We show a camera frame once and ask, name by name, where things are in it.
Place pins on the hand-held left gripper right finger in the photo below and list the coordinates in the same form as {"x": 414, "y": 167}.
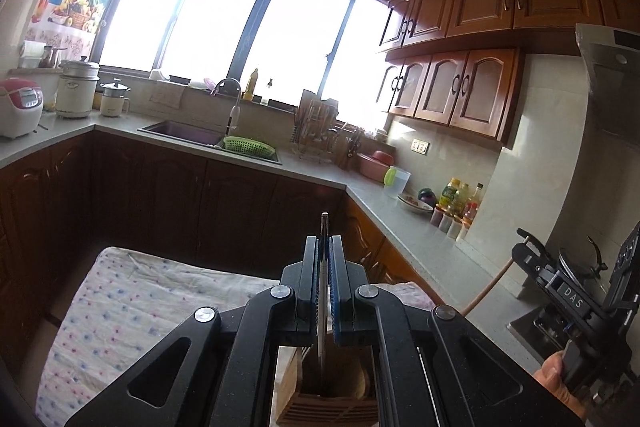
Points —
{"x": 337, "y": 302}

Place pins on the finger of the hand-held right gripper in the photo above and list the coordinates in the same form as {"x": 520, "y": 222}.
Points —
{"x": 530, "y": 262}

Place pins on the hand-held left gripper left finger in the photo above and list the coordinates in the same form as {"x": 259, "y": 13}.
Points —
{"x": 310, "y": 302}

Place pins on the metal chopstick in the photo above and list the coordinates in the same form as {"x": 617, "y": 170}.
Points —
{"x": 323, "y": 332}

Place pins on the wooden utensil holder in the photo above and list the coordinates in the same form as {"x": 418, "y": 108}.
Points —
{"x": 325, "y": 399}

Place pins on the person's right hand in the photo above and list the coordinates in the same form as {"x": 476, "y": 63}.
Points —
{"x": 550, "y": 379}

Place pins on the steel stove top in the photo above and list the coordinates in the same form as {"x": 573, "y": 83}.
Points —
{"x": 530, "y": 332}

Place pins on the row of spice jars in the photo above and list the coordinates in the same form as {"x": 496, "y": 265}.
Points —
{"x": 447, "y": 224}

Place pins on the purple eggplant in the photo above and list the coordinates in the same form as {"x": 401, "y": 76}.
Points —
{"x": 427, "y": 197}

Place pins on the plate with food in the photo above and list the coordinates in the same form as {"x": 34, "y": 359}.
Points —
{"x": 414, "y": 203}

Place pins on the clear cup with green lid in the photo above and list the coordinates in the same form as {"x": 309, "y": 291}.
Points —
{"x": 397, "y": 184}

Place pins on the pink basin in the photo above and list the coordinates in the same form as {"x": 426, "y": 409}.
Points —
{"x": 375, "y": 167}

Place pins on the knife block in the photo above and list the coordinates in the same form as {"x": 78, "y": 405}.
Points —
{"x": 351, "y": 149}

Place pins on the green plastic basket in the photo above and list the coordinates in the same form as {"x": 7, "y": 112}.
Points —
{"x": 247, "y": 146}

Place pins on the dish rack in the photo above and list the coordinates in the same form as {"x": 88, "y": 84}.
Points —
{"x": 315, "y": 127}

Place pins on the floral tablecloth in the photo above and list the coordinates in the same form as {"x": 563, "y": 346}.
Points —
{"x": 135, "y": 292}

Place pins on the wooden base cabinets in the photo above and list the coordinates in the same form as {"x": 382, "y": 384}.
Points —
{"x": 150, "y": 202}

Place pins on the steel range hood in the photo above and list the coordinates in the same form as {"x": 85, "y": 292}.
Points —
{"x": 612, "y": 82}

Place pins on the chrome faucet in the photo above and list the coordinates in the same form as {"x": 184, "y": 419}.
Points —
{"x": 232, "y": 107}

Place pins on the kitchen sink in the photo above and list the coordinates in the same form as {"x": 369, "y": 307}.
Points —
{"x": 182, "y": 133}

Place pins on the yellow dish soap bottle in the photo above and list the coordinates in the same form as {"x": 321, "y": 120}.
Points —
{"x": 251, "y": 86}

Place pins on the wooden upper cabinets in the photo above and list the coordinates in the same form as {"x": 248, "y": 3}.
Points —
{"x": 480, "y": 32}

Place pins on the small white electric pot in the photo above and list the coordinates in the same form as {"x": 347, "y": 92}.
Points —
{"x": 114, "y": 102}

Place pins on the kitchen window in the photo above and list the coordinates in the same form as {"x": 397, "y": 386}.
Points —
{"x": 225, "y": 22}

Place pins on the large cream steamer pot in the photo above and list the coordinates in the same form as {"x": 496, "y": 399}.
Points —
{"x": 76, "y": 89}

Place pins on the white red rice cooker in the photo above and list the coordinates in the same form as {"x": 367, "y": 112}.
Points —
{"x": 20, "y": 107}

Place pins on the dark metal cup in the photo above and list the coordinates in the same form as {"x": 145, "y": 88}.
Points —
{"x": 50, "y": 58}

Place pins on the paper towel roll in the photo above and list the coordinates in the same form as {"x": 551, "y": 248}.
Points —
{"x": 32, "y": 54}

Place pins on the wall outlet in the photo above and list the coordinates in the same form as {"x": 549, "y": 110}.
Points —
{"x": 420, "y": 146}

